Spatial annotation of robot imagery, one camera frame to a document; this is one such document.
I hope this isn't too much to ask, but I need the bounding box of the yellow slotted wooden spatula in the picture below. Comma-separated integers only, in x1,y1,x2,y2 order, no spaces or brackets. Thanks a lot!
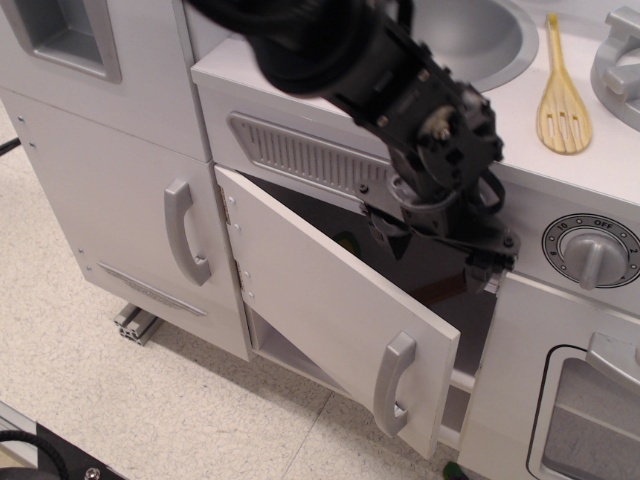
536,13,592,155

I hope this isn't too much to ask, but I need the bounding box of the brass lower door hinge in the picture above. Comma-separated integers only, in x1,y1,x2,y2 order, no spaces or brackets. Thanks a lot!
234,260,246,292

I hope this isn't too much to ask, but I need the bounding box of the white cabinet door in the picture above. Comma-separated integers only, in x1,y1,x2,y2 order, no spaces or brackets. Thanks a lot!
215,166,460,458

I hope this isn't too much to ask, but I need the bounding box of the toy oven door window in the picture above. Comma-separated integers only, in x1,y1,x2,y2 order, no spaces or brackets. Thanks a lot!
526,345,639,479

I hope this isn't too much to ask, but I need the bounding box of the silver fridge emblem badge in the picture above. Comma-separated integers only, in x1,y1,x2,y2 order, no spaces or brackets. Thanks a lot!
98,262,208,316

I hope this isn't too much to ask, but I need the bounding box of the silver round sink basin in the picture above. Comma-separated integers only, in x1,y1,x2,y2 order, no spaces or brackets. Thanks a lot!
412,0,539,92

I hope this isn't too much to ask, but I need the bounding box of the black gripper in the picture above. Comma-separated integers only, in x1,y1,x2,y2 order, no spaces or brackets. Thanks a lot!
357,174,520,294

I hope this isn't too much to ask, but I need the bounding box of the white toy fridge door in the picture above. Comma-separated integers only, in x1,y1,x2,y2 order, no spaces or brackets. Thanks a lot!
1,90,251,359

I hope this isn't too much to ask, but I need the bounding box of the silver vent grille panel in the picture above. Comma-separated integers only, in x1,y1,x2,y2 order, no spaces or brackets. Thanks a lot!
228,112,392,197

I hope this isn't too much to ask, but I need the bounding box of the aluminium extrusion rail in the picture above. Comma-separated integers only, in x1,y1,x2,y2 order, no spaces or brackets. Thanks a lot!
114,304,163,346

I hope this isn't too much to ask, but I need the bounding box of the yellow toy corn cob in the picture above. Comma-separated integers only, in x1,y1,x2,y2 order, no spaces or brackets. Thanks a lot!
333,231,362,258

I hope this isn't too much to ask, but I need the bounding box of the silver fridge door handle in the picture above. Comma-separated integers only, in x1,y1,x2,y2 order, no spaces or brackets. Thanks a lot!
163,178,211,286

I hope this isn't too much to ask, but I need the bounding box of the green toy on floor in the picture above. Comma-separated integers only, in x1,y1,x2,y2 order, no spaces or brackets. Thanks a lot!
442,461,468,480

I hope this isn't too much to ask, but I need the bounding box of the brass door hinge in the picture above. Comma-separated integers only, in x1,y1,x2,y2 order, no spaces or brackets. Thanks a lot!
234,260,246,292
219,186,231,225

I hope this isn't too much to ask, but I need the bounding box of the silver stove burner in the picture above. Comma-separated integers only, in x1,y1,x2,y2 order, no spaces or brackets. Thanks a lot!
591,6,639,131

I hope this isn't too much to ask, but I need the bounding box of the brass upper door hinge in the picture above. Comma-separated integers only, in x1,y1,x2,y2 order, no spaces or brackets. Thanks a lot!
219,186,231,225

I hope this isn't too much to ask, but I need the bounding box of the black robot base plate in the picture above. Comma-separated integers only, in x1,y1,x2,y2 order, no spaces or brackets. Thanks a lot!
0,422,126,480

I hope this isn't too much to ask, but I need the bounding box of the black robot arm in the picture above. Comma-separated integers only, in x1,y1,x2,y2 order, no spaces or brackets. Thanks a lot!
195,1,520,292

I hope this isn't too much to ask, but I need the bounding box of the grey timer knob dial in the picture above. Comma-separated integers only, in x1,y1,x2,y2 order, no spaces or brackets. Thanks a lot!
541,213,639,290

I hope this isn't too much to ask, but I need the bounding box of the silver cabinet door handle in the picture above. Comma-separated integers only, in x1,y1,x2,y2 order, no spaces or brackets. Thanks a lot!
373,331,417,437

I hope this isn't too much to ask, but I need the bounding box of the brown wooden toy knife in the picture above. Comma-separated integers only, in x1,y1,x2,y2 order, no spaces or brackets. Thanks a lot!
412,275,466,305

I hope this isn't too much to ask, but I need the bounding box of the silver oven door handle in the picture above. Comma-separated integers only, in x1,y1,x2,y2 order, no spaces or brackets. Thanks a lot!
585,332,639,394

